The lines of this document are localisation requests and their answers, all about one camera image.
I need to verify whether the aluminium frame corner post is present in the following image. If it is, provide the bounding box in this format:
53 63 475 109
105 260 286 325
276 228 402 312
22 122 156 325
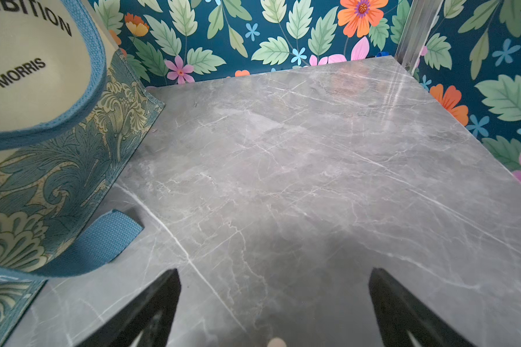
395 0 443 76

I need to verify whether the cream floral canvas tote bag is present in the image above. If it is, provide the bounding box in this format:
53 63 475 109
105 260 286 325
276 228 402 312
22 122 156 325
0 1 164 346

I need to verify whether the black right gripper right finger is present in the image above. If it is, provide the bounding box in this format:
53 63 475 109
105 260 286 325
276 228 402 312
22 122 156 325
368 268 473 346

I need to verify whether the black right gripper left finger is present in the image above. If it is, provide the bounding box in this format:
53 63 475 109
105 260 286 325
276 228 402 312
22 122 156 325
79 269 182 346

